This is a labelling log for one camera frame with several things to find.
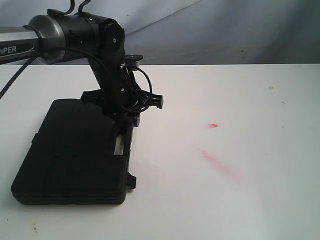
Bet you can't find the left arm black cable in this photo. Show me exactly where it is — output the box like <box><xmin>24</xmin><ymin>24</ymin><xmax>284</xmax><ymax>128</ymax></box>
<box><xmin>0</xmin><ymin>46</ymin><xmax>153</xmax><ymax>113</ymax></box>

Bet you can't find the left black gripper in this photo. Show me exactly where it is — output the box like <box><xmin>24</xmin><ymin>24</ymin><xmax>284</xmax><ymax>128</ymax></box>
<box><xmin>81</xmin><ymin>55</ymin><xmax>164</xmax><ymax>130</ymax></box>

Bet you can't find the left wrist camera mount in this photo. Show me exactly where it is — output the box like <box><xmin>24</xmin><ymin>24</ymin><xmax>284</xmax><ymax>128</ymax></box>
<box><xmin>124</xmin><ymin>54</ymin><xmax>144</xmax><ymax>68</ymax></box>

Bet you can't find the black plastic tool case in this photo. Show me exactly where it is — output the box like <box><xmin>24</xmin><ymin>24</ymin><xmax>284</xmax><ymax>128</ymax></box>
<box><xmin>10</xmin><ymin>99</ymin><xmax>137</xmax><ymax>205</ymax></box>

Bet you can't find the left silver black robot arm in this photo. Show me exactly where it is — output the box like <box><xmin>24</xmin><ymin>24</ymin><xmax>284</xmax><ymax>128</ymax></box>
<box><xmin>0</xmin><ymin>12</ymin><xmax>164</xmax><ymax>127</ymax></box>

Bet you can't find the grey fabric backdrop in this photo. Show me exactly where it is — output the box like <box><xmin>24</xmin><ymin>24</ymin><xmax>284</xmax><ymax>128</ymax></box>
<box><xmin>0</xmin><ymin>0</ymin><xmax>320</xmax><ymax>66</ymax></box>

